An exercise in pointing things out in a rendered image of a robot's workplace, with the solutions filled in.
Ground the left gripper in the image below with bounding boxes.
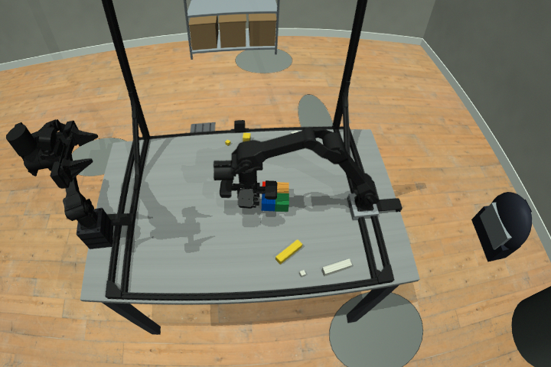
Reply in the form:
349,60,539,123
220,177,277,200

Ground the orange cube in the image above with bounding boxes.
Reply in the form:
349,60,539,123
277,182,289,193

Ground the cream rectangular bar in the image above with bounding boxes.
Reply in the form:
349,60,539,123
321,259,352,276

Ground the green cube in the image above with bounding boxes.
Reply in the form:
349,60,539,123
275,193,289,212

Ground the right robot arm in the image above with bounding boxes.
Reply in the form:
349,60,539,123
6,119,98,230

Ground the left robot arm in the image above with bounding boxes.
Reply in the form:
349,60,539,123
214,128,379,212

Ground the blue cube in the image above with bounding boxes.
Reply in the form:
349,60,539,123
262,194,276,211

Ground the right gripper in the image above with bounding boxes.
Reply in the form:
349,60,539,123
38,121,98,189

